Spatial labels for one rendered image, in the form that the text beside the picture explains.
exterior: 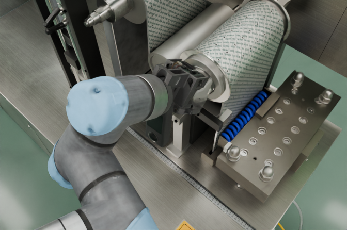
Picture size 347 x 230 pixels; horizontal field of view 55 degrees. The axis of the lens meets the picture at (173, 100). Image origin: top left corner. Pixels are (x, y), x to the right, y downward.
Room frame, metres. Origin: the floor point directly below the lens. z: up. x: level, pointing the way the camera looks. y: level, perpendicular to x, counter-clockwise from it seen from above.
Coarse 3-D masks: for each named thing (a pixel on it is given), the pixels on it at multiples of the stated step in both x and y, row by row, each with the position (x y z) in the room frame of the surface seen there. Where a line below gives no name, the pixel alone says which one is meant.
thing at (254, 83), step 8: (272, 56) 0.60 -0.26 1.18; (264, 64) 0.57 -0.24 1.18; (256, 72) 0.54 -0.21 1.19; (264, 72) 0.59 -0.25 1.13; (248, 80) 0.51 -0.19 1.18; (256, 80) 0.55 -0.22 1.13; (264, 80) 0.60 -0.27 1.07; (240, 88) 0.49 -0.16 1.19; (248, 88) 0.53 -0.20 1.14; (256, 88) 0.57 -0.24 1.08; (232, 96) 0.46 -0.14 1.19; (240, 96) 0.50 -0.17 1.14; (248, 96) 0.54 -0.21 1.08; (224, 104) 0.44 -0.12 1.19; (232, 104) 0.47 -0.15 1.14; (240, 104) 0.51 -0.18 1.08; (232, 112) 0.48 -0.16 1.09; (232, 120) 0.49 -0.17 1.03; (224, 128) 0.46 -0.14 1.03; (216, 136) 0.44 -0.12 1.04
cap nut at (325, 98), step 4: (324, 92) 0.56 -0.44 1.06; (328, 92) 0.56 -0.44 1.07; (332, 92) 0.56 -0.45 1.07; (320, 96) 0.57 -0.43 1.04; (324, 96) 0.56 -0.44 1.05; (328, 96) 0.55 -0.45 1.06; (332, 96) 0.56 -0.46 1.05; (320, 100) 0.56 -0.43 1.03; (324, 100) 0.55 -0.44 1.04; (328, 100) 0.55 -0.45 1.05
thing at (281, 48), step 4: (208, 4) 0.87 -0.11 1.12; (280, 44) 0.69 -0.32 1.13; (284, 44) 0.70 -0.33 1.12; (280, 48) 0.69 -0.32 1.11; (284, 48) 0.71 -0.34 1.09; (276, 52) 0.70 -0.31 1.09; (280, 52) 0.70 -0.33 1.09; (276, 56) 0.69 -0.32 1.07; (280, 56) 0.71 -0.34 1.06; (276, 60) 0.69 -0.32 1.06; (272, 64) 0.69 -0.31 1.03; (276, 64) 0.70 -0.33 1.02; (272, 68) 0.69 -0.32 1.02; (276, 68) 0.71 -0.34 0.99; (272, 72) 0.69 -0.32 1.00; (268, 76) 0.69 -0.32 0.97; (272, 76) 0.71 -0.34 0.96; (268, 80) 0.69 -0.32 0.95; (264, 84) 0.70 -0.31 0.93; (268, 84) 0.70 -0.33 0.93
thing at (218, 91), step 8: (280, 16) 0.63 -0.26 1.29; (192, 56) 0.50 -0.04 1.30; (192, 64) 0.48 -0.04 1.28; (200, 64) 0.47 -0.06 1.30; (208, 64) 0.46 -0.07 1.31; (208, 72) 0.46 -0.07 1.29; (216, 72) 0.45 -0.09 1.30; (216, 80) 0.44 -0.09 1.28; (216, 88) 0.44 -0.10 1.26; (208, 96) 0.45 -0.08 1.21; (216, 96) 0.43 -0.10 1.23
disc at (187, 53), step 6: (186, 54) 0.51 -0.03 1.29; (192, 54) 0.50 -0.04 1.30; (198, 54) 0.49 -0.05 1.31; (204, 54) 0.48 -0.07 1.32; (210, 60) 0.47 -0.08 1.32; (216, 66) 0.45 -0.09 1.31; (222, 72) 0.44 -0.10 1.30; (222, 78) 0.44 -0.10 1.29; (228, 84) 0.43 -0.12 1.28; (228, 90) 0.43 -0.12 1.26; (222, 96) 0.44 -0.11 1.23; (228, 96) 0.43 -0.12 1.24
